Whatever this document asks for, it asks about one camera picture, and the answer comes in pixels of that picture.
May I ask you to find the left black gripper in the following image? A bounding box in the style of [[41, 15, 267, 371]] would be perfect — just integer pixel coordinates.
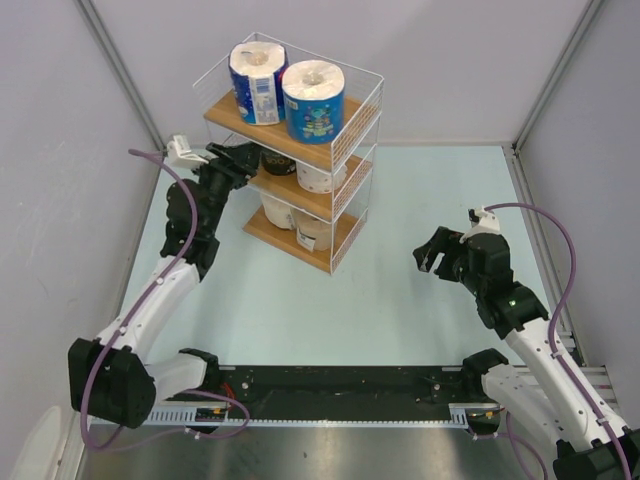
[[188, 139, 263, 236]]

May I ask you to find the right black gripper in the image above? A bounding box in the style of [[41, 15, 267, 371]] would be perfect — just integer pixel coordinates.
[[412, 226, 485, 296]]

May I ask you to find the black paper roll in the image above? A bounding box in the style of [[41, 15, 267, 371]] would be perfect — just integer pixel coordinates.
[[260, 150, 296, 176]]

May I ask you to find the beige paper roll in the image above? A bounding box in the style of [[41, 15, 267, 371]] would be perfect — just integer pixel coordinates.
[[260, 193, 296, 230]]

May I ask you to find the white dotted paper roll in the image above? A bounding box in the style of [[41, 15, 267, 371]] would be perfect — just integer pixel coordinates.
[[296, 162, 347, 194]]

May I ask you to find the dark blue paper roll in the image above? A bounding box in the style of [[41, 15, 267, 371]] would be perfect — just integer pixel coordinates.
[[228, 41, 288, 126]]

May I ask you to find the brown paper roll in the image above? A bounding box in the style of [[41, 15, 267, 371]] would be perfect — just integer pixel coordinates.
[[293, 210, 332, 252]]

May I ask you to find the light blue paper roll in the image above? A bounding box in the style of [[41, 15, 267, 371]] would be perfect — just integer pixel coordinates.
[[282, 60, 346, 145]]

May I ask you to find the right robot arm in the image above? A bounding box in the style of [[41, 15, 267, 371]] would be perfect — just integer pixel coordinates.
[[413, 227, 639, 479]]

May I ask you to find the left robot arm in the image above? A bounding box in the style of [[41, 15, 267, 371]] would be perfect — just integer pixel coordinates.
[[68, 136, 260, 428]]

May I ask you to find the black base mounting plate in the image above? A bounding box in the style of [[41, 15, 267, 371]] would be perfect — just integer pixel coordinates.
[[163, 364, 506, 422]]

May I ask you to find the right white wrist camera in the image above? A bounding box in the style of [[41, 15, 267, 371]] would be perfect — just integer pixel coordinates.
[[460, 207, 501, 244]]

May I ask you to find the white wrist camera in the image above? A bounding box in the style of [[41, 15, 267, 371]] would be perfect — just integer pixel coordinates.
[[460, 207, 501, 244], [166, 134, 209, 170]]

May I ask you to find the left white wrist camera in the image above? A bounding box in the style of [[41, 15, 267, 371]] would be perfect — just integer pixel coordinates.
[[166, 134, 209, 170]]

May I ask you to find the white wire wooden shelf rack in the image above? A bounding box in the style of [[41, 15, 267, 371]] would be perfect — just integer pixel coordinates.
[[193, 57, 384, 273]]

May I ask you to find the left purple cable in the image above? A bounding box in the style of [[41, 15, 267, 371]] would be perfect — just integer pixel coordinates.
[[79, 148, 251, 452]]

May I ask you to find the purple cable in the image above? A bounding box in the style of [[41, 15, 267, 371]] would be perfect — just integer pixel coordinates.
[[79, 148, 251, 452], [484, 201, 632, 479]]

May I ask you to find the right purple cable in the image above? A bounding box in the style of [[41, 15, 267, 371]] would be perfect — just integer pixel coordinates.
[[484, 201, 632, 479]]

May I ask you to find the grey slotted cable duct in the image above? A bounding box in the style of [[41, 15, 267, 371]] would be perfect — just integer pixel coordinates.
[[144, 401, 503, 428]]

